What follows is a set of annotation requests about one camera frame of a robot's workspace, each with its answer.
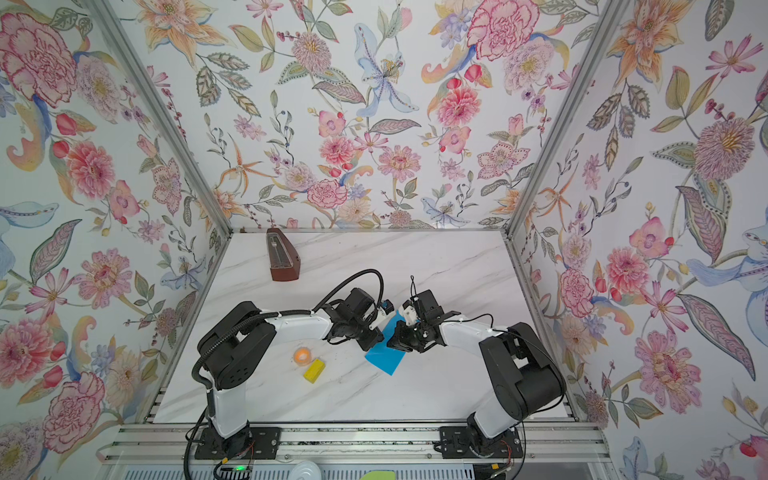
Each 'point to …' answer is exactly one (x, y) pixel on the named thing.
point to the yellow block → (314, 371)
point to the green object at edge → (380, 475)
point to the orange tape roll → (302, 356)
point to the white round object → (306, 470)
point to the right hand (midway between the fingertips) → (386, 342)
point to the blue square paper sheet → (383, 355)
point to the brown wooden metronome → (284, 261)
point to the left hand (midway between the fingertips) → (385, 341)
